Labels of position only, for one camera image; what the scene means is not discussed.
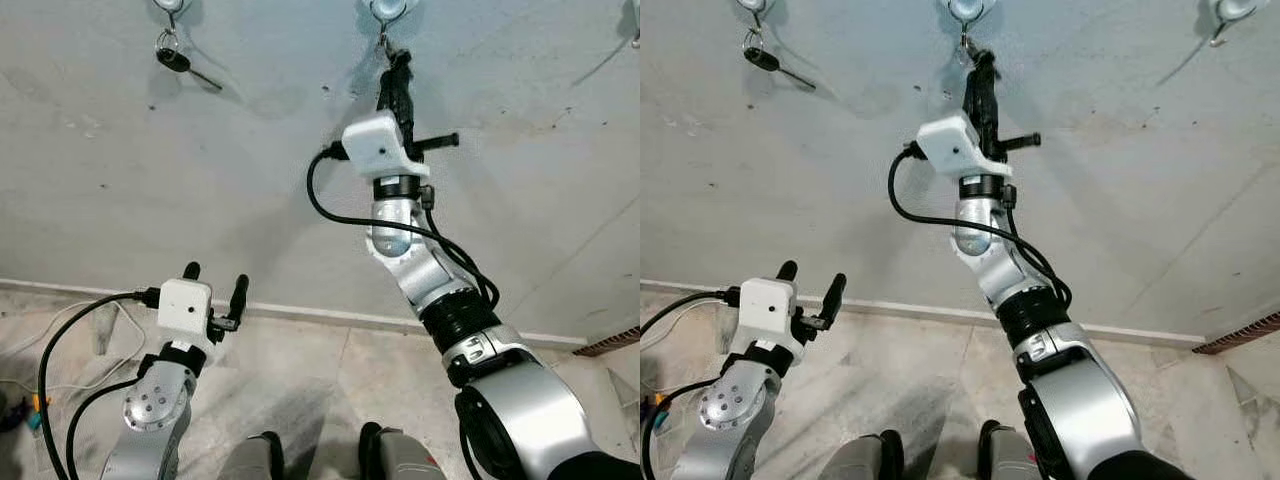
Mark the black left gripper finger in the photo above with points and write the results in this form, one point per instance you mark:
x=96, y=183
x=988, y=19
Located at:
x=191, y=271
x=788, y=271
x=834, y=295
x=240, y=295

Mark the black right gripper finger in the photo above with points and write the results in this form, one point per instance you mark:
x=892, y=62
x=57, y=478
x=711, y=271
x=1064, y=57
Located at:
x=387, y=95
x=404, y=85
x=970, y=95
x=989, y=85

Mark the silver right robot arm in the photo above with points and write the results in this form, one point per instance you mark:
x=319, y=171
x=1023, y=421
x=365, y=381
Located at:
x=520, y=410
x=1090, y=410

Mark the white baseboard strip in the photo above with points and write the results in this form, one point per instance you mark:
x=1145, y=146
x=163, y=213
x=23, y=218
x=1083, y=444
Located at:
x=330, y=315
x=900, y=310

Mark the grey left robot leg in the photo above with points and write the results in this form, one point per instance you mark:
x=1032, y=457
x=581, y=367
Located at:
x=250, y=458
x=860, y=458

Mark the grey robot leg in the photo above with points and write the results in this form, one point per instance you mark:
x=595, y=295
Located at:
x=400, y=455
x=250, y=458
x=1010, y=455
x=860, y=458

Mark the orange and blue small tool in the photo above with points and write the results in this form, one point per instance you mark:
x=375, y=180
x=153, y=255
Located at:
x=35, y=407
x=657, y=407

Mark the black car key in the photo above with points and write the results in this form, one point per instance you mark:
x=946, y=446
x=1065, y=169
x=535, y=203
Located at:
x=760, y=58
x=172, y=60

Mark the grey right robot leg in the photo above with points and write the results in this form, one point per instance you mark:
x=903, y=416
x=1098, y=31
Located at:
x=400, y=455
x=1010, y=455

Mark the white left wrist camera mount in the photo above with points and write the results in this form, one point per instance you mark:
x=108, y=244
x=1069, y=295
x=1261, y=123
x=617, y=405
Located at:
x=185, y=305
x=765, y=305

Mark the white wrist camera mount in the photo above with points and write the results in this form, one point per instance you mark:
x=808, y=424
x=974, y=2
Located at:
x=375, y=145
x=185, y=305
x=950, y=145
x=765, y=305

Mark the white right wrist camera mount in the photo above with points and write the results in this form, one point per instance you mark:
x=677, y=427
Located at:
x=950, y=145
x=375, y=145

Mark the white wall hook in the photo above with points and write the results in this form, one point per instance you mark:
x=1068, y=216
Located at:
x=968, y=8
x=388, y=8
x=1235, y=10
x=755, y=5
x=170, y=5

